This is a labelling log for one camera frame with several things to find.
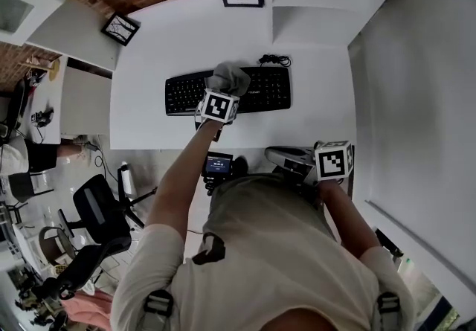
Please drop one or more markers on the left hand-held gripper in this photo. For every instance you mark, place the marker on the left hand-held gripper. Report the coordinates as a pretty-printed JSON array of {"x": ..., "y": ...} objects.
[{"x": 219, "y": 106}]

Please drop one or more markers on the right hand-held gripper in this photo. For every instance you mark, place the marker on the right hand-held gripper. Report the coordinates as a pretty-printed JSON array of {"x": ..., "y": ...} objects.
[{"x": 332, "y": 162}]

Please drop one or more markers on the grey cloth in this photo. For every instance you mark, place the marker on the grey cloth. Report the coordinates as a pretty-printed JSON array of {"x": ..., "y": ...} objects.
[{"x": 228, "y": 78}]

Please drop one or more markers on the black keyboard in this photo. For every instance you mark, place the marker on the black keyboard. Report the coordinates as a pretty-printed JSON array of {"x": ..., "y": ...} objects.
[{"x": 186, "y": 95}]

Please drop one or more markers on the person's right forearm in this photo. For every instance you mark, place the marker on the person's right forearm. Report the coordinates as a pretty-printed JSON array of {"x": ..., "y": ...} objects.
[{"x": 347, "y": 218}]

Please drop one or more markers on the person's left forearm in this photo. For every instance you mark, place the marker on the person's left forearm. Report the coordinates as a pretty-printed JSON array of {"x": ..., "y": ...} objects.
[{"x": 175, "y": 180}]

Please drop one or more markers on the pink cloth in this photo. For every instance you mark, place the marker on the pink cloth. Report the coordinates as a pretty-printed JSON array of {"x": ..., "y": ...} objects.
[{"x": 89, "y": 309}]

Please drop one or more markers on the black device with screen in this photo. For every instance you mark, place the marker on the black device with screen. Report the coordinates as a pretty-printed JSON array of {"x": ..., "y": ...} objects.
[{"x": 217, "y": 166}]

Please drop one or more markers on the person's beige t-shirt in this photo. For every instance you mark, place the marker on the person's beige t-shirt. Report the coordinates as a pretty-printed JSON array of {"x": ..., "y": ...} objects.
[{"x": 275, "y": 255}]

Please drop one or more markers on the white upright device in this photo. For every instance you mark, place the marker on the white upright device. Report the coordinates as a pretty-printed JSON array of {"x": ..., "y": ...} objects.
[{"x": 126, "y": 179}]

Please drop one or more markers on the black framed tree picture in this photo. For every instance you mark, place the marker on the black framed tree picture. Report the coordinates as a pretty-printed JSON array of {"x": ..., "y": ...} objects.
[{"x": 119, "y": 29}]

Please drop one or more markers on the white side table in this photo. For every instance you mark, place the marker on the white side table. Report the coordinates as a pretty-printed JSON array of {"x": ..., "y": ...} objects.
[{"x": 50, "y": 99}]

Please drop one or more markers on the wooden stand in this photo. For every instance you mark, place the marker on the wooden stand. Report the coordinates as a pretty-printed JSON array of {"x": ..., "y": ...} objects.
[{"x": 52, "y": 69}]

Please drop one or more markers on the round grey stool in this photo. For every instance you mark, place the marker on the round grey stool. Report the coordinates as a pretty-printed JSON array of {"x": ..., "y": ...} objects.
[{"x": 54, "y": 244}]

